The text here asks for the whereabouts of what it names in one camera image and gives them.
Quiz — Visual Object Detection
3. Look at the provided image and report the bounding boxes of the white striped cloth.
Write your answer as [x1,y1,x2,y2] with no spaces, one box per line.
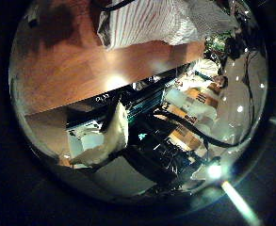
[96,0,239,51]

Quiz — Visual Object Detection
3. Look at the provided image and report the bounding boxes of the black control box teal lights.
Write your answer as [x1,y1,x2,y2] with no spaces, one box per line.
[124,81,176,123]

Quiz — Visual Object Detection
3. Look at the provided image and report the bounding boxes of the large green leafy plant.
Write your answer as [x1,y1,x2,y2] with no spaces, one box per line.
[203,36,235,60]

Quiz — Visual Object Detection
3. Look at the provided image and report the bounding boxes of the person in white shirt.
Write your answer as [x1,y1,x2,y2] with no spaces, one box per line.
[187,57,230,92]

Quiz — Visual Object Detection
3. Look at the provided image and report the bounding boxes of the wooden slotted wall panel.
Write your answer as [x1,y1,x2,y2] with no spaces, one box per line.
[184,87,220,109]

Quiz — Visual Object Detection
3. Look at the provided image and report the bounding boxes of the thick black cable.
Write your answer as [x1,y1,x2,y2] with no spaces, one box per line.
[155,107,239,150]

